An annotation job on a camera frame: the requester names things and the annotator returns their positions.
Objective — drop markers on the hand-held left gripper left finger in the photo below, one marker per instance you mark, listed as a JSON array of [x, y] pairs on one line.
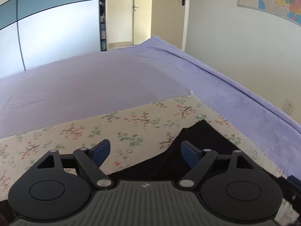
[[101, 151]]

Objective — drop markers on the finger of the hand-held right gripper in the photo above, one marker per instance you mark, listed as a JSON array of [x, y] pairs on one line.
[[295, 180]]

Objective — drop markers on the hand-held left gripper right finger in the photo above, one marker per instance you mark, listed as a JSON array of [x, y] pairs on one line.
[[189, 153]]

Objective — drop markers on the black pants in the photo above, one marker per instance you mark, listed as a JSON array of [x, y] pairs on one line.
[[169, 160]]

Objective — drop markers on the floral bed sheet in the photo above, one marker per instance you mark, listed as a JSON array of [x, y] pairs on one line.
[[131, 131]]

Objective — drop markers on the purple bed sheet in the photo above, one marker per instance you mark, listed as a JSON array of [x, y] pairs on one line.
[[94, 87]]

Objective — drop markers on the white and teal wardrobe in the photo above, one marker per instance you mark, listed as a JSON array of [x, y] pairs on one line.
[[58, 28]]

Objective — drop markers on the closed white door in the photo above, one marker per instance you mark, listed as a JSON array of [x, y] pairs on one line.
[[143, 23]]

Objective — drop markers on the narrow dark shelf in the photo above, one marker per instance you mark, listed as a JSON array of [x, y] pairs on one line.
[[102, 16]]

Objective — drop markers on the open white door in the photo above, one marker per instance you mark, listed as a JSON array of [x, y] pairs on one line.
[[168, 16]]

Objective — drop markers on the white wall socket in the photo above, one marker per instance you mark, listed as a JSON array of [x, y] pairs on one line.
[[289, 106]]

